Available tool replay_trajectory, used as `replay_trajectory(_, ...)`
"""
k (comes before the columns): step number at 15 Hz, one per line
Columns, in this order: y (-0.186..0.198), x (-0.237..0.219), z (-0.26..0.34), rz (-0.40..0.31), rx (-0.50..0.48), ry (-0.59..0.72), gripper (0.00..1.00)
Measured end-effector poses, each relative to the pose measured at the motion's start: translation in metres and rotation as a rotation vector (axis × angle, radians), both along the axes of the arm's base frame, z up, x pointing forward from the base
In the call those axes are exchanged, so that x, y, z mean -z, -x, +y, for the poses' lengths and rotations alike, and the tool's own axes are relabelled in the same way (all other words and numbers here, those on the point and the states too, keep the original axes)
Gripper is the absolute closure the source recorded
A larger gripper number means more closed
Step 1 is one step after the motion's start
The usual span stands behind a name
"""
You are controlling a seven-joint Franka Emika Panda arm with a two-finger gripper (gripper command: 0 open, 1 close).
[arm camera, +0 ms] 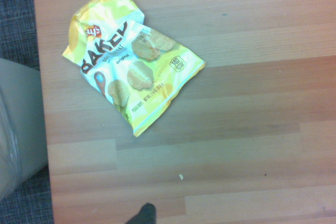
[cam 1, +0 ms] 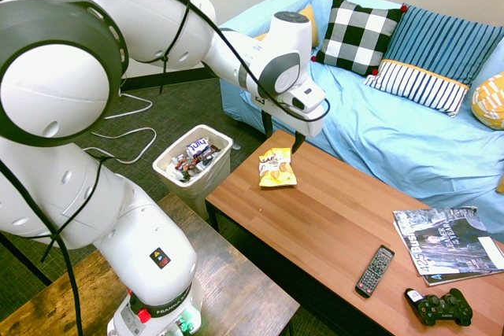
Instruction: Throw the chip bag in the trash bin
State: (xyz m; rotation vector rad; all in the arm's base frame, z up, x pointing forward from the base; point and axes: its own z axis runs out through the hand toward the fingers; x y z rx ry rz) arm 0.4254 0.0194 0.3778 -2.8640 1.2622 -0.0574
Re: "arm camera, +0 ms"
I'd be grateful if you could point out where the yellow baked chips bag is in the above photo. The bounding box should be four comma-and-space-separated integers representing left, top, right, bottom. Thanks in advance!
61, 0, 207, 138

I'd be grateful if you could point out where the grey plastic trash bin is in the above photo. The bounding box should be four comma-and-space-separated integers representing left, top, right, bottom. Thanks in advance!
0, 58, 49, 203

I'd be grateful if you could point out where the clear plastic bin liner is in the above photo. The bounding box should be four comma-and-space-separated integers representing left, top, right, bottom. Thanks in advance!
0, 91, 22, 202

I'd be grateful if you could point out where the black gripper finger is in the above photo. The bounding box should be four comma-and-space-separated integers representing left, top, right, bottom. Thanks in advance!
125, 202, 158, 224

